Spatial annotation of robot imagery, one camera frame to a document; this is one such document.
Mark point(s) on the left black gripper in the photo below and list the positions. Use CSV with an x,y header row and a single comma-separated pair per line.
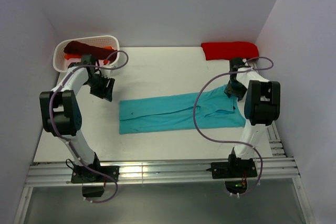
x,y
108,92

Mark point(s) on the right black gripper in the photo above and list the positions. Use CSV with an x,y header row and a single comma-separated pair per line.
x,y
240,94

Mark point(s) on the teal t shirt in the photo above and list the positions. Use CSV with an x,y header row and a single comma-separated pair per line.
x,y
214,109

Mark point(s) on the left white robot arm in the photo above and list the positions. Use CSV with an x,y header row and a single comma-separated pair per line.
x,y
60,111

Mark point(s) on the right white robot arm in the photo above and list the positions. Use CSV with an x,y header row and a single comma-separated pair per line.
x,y
261,107

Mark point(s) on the red folded t shirt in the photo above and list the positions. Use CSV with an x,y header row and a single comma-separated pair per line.
x,y
229,50

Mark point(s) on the pink rolled shirt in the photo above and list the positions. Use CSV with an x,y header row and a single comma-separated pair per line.
x,y
72,62

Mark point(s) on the orange rolled shirt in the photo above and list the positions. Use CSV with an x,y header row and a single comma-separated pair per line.
x,y
72,56

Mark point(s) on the dark red rolled shirt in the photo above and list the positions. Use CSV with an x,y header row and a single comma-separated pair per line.
x,y
78,48

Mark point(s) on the white plastic basket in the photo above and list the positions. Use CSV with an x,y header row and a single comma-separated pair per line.
x,y
60,63

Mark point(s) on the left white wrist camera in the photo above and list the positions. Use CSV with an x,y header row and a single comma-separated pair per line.
x,y
111,66

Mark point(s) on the aluminium right side rail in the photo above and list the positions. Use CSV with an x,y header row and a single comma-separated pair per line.
x,y
275,142

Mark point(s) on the aluminium rail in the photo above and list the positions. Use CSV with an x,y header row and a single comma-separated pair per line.
x,y
275,142
186,171

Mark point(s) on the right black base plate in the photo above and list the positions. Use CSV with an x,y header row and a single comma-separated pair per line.
x,y
235,175

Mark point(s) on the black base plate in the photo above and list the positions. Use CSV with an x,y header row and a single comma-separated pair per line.
x,y
93,184
235,175

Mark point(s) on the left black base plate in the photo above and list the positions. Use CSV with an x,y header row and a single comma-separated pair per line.
x,y
93,184

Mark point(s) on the aluminium front rail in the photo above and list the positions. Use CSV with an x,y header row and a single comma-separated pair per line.
x,y
186,171

